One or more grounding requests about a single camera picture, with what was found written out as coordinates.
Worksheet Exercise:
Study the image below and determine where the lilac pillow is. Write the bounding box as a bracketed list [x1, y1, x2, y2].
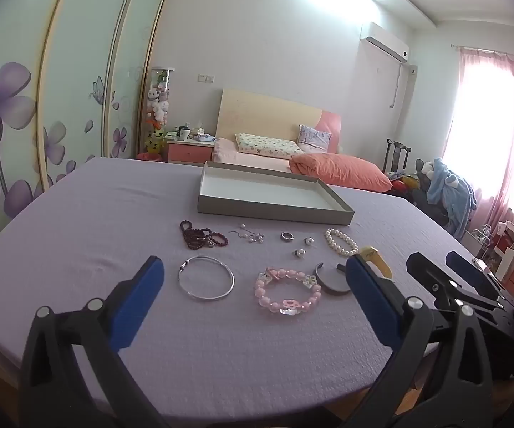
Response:
[298, 125, 332, 152]

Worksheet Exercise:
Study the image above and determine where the flower print wardrobe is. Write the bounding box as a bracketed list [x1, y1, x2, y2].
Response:
[0, 0, 171, 257]

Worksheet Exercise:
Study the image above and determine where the grey cardboard tray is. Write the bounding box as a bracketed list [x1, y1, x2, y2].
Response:
[197, 161, 356, 226]

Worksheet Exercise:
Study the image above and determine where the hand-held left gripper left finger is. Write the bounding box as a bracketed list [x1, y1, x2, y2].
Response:
[20, 255, 173, 428]

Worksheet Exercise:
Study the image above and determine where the floral print pillow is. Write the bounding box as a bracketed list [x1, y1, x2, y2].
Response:
[234, 133, 305, 159]

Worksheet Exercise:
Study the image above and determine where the glass tower with plush toys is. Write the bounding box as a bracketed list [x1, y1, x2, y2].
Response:
[143, 67, 176, 161]

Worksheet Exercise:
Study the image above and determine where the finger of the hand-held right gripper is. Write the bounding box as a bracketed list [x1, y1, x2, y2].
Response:
[406, 252, 514, 324]
[445, 251, 514, 306]

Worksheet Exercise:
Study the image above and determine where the beige pink bed headboard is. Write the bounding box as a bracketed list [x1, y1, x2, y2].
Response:
[216, 88, 342, 154]

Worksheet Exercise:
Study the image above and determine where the pink nightstand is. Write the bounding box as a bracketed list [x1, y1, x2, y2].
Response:
[166, 137, 215, 164]

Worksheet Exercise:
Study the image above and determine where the white air conditioner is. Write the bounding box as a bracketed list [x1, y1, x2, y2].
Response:
[359, 21, 410, 64]

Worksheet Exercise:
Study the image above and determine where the dark wooden chair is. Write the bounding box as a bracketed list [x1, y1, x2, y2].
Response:
[382, 139, 413, 174]

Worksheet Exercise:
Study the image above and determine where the orange duvet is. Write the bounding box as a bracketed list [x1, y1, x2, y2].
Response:
[289, 152, 393, 192]

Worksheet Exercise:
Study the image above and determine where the pink bead bracelet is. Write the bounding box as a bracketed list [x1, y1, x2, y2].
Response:
[254, 268, 323, 317]

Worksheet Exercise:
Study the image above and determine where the pink curtain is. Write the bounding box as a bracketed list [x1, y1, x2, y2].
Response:
[443, 47, 514, 241]

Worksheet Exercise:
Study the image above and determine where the dark red bead bracelet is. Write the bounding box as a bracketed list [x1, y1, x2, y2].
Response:
[179, 220, 229, 249]

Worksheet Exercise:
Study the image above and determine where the silver bangle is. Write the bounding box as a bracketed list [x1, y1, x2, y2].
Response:
[177, 256, 235, 301]

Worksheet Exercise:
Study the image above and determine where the white pearl bracelet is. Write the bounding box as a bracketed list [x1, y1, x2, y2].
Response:
[325, 228, 359, 258]

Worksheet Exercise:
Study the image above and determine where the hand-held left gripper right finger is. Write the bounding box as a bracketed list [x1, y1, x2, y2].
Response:
[345, 254, 496, 428]

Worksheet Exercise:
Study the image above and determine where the blue plush robe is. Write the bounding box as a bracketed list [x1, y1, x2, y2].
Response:
[426, 157, 478, 237]

